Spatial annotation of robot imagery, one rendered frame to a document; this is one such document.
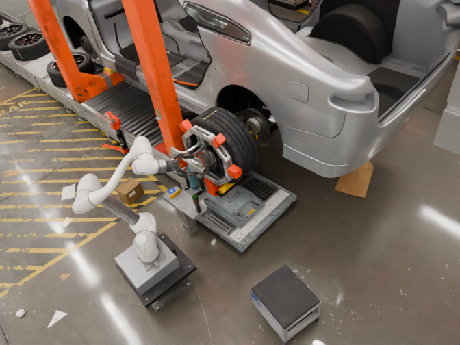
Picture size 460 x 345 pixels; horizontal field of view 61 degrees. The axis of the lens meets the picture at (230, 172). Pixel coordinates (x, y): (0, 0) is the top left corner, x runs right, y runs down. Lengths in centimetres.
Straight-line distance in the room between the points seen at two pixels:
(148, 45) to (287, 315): 221
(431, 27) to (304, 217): 212
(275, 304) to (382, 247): 124
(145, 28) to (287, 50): 103
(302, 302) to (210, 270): 98
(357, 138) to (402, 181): 154
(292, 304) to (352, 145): 123
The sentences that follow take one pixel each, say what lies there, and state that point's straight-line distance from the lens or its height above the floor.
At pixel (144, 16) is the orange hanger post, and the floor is 199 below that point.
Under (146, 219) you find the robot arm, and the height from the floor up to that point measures 68.
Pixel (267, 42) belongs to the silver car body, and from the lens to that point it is 295.
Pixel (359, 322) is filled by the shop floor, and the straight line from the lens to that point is 336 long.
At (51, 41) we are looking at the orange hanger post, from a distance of 487.
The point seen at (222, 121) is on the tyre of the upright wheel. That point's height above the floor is 117.
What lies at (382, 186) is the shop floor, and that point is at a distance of 426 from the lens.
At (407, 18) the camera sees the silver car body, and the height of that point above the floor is 133.
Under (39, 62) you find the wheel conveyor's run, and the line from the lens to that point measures 740.
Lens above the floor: 301
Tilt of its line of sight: 44 degrees down
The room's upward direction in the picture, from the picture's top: 9 degrees counter-clockwise
